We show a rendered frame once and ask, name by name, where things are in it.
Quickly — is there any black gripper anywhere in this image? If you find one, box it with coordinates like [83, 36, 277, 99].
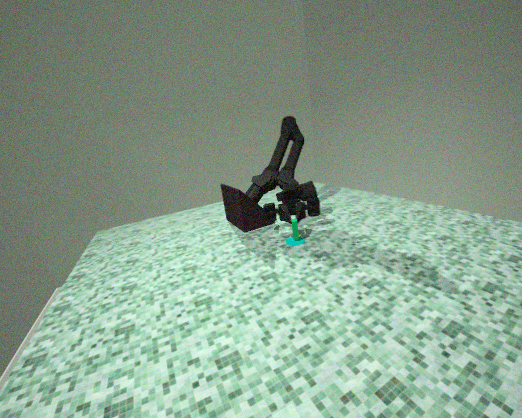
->
[263, 197, 320, 224]

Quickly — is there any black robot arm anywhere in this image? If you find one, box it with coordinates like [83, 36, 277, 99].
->
[245, 116, 317, 204]

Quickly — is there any green rectangular post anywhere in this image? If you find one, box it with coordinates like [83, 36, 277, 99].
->
[291, 219, 299, 240]

